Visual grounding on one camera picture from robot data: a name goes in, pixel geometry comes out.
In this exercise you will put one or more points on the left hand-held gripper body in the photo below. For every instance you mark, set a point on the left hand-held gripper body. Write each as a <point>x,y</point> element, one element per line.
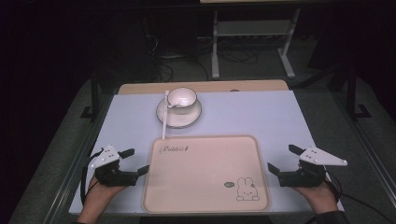
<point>104,157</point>

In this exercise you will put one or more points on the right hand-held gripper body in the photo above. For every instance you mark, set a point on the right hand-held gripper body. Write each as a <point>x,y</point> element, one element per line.
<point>314,157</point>

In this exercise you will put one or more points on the person's left hand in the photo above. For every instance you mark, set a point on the person's left hand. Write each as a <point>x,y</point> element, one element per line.
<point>99,196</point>

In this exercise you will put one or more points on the person's right hand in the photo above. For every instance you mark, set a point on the person's right hand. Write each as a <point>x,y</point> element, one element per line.
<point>322,197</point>

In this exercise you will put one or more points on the black metal stand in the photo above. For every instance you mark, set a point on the black metal stand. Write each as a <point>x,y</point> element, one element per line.
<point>352,99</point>
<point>94,102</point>

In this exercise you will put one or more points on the beige tray with rabbit print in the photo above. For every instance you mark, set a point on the beige tray with rabbit print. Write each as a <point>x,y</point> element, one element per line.
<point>199,177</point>

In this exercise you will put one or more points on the pale blue table mat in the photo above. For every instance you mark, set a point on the pale blue table mat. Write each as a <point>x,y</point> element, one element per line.
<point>249,115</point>

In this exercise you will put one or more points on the white ceramic saucer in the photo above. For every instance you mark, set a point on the white ceramic saucer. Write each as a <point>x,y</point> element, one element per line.
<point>177,121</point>

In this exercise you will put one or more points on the white ceramic cup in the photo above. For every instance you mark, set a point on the white ceramic cup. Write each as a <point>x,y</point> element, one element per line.
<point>183,98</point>

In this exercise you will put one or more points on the white metal stand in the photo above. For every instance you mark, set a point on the white metal stand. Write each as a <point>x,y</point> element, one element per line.
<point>214,62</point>

